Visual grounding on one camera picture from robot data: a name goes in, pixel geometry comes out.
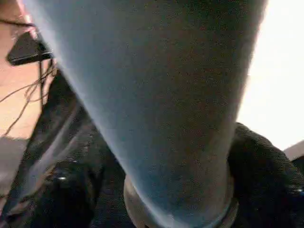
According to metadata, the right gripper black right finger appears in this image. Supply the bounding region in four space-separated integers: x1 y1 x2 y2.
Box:
227 122 304 228

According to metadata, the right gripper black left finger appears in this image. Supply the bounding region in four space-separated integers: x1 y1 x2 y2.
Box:
30 161 106 228

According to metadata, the white plastic table top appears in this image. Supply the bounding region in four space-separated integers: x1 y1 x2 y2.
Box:
123 0 304 228

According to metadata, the white plastic table leg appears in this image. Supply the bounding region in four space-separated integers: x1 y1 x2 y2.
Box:
16 0 270 228

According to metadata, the black plastic mat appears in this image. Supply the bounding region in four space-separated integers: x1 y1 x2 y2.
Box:
0 68 133 228

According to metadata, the thin dark floor cable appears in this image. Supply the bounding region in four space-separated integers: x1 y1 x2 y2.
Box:
0 19 57 136

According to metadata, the black folding table frame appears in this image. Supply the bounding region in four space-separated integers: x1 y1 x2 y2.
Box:
6 30 54 67

